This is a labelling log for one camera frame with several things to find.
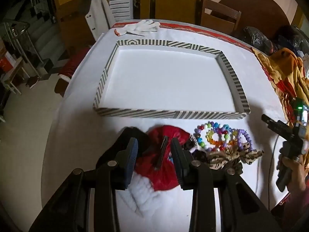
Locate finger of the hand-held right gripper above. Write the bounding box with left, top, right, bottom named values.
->
left=262, top=114, right=293, bottom=136

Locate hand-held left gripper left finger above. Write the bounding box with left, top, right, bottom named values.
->
left=29, top=137, right=139, bottom=232

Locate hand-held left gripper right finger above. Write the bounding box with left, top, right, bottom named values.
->
left=170, top=137, right=283, bottom=232

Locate leopard print bow scrunchie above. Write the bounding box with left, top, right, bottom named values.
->
left=206, top=145, right=265, bottom=171

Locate red satin bow hair clip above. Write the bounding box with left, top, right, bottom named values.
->
left=135, top=125, right=194, bottom=192

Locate striped cardboard tray box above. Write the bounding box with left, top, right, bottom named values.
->
left=94, top=39, right=250, bottom=121

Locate person's right forearm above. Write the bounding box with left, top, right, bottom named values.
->
left=270, top=184, right=309, bottom=232

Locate person's right hand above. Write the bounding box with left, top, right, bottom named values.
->
left=282, top=156, right=309, bottom=192

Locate black fabric hair accessory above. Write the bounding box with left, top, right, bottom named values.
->
left=96, top=127, right=152, bottom=174

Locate white fluffy hair accessory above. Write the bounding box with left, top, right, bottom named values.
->
left=118, top=171, right=158, bottom=213

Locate yellow and red cloth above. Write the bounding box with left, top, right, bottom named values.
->
left=251, top=48, right=309, bottom=131

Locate white tablecloth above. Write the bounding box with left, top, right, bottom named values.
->
left=41, top=25, right=291, bottom=232

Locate red seat cushion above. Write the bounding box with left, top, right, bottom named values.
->
left=59, top=47, right=94, bottom=81

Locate round brown table top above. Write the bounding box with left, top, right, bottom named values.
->
left=218, top=0, right=292, bottom=37

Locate wooden chair with slat back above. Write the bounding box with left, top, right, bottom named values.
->
left=199, top=0, right=242, bottom=33

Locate white knit glove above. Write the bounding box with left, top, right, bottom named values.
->
left=114, top=19, right=161, bottom=36

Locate red patterned tablecloth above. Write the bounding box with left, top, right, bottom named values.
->
left=111, top=22, right=257, bottom=52

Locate white coat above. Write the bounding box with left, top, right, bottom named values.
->
left=85, top=0, right=116, bottom=42

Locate wooden chair with cushion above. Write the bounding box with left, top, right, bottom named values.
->
left=52, top=0, right=98, bottom=97

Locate white louvred door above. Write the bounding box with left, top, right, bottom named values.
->
left=107, top=0, right=135, bottom=21

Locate metal rack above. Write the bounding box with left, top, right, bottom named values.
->
left=0, top=20, right=42, bottom=95

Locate black cable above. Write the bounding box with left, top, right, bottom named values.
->
left=267, top=135, right=278, bottom=209

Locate purple bead bracelet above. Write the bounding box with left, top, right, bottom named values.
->
left=227, top=129, right=254, bottom=152

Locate brown striped hair tie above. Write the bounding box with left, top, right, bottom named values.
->
left=182, top=135, right=198, bottom=151

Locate multicolour bead bracelet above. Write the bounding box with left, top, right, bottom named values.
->
left=194, top=122, right=230, bottom=151

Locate translucent rainbow bead bracelet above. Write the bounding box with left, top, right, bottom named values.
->
left=205, top=129, right=230, bottom=148

